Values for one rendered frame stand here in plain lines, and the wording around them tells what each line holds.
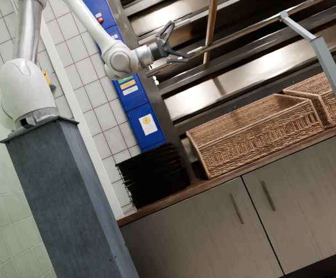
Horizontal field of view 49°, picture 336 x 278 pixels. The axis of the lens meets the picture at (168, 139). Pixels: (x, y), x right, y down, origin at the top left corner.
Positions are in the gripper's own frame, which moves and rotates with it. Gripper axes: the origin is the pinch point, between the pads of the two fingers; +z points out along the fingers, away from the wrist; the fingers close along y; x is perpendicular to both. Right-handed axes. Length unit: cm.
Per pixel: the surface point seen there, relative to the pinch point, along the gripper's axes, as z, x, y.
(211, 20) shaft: 7.4, 11.4, 0.9
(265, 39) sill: 44, -55, 2
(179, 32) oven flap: -0.6, -45.8, -19.1
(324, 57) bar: 45, 5, 32
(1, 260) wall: -114, 3, 58
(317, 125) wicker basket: 35, -7, 57
